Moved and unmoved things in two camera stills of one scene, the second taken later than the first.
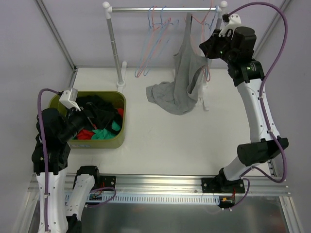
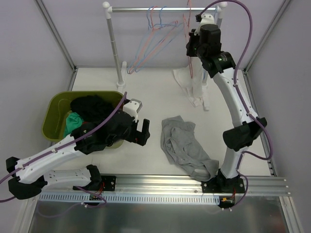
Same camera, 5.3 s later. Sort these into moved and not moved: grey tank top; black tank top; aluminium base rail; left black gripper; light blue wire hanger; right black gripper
Moved: light blue wire hanger; right black gripper; grey tank top; left black gripper
Not moved: black tank top; aluminium base rail
